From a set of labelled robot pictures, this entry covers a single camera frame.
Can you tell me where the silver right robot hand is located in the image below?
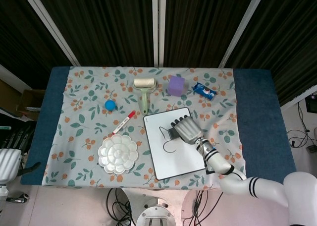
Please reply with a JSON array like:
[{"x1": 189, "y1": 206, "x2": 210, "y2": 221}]
[{"x1": 169, "y1": 114, "x2": 206, "y2": 145}]

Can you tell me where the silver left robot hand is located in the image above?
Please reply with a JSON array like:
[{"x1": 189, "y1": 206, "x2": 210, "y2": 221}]
[{"x1": 0, "y1": 148, "x2": 42, "y2": 184}]

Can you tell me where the black board eraser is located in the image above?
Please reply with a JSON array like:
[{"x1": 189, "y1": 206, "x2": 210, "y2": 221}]
[{"x1": 167, "y1": 128, "x2": 183, "y2": 140}]

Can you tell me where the round white robot base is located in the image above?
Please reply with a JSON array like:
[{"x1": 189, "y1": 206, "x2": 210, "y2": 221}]
[{"x1": 135, "y1": 198, "x2": 178, "y2": 226}]

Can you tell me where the white drawing board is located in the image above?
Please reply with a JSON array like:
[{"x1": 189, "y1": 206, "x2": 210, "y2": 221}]
[{"x1": 143, "y1": 107, "x2": 208, "y2": 181}]

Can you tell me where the blue snack packet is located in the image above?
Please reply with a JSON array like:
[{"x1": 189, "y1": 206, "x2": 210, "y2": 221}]
[{"x1": 193, "y1": 82, "x2": 217, "y2": 101}]

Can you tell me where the purple foam cube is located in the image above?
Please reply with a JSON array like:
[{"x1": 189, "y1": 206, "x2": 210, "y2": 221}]
[{"x1": 167, "y1": 75, "x2": 186, "y2": 97}]

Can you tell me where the red capped marker pen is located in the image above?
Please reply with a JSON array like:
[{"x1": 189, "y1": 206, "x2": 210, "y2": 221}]
[{"x1": 112, "y1": 110, "x2": 136, "y2": 135}]

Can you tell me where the brown cardboard box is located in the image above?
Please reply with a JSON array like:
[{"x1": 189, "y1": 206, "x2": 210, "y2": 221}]
[{"x1": 16, "y1": 88, "x2": 47, "y2": 113}]

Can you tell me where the blue felt table cover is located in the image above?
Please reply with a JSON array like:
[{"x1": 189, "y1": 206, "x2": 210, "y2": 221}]
[{"x1": 20, "y1": 66, "x2": 297, "y2": 186}]

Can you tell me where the white flower paint palette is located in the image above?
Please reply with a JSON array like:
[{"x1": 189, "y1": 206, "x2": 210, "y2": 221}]
[{"x1": 97, "y1": 134, "x2": 138, "y2": 174}]

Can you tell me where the floral print tablecloth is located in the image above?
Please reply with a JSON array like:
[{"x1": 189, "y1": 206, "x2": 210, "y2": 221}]
[{"x1": 42, "y1": 66, "x2": 246, "y2": 190}]

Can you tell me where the dark pleated curtain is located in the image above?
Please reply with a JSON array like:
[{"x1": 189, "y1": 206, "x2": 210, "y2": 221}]
[{"x1": 0, "y1": 0, "x2": 317, "y2": 108}]

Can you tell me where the green handled lint roller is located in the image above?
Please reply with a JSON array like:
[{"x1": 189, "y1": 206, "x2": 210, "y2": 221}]
[{"x1": 133, "y1": 78, "x2": 158, "y2": 115}]

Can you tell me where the black floor cable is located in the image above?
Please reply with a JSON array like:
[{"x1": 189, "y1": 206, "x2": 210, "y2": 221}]
[
  {"x1": 287, "y1": 103, "x2": 317, "y2": 154},
  {"x1": 106, "y1": 188, "x2": 136, "y2": 226}
]

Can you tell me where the white metal frame post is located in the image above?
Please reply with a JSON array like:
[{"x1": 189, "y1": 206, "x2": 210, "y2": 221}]
[
  {"x1": 19, "y1": 0, "x2": 80, "y2": 67},
  {"x1": 219, "y1": 0, "x2": 268, "y2": 68},
  {"x1": 151, "y1": 0, "x2": 167, "y2": 68}
]

